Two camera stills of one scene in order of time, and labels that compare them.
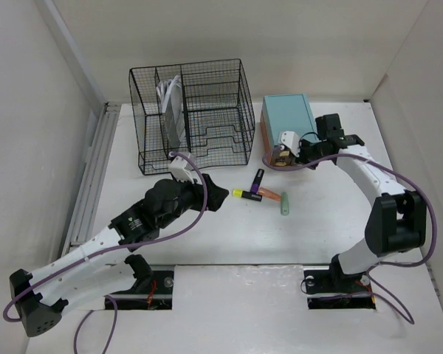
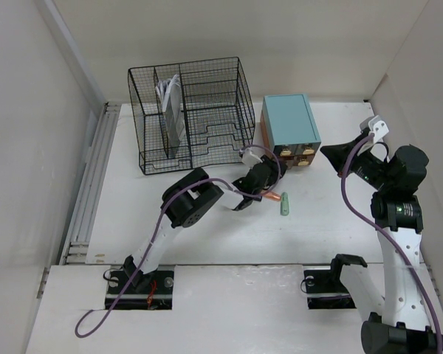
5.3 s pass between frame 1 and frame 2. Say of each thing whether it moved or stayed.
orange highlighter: stayed
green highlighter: stayed
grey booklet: stayed
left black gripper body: moved
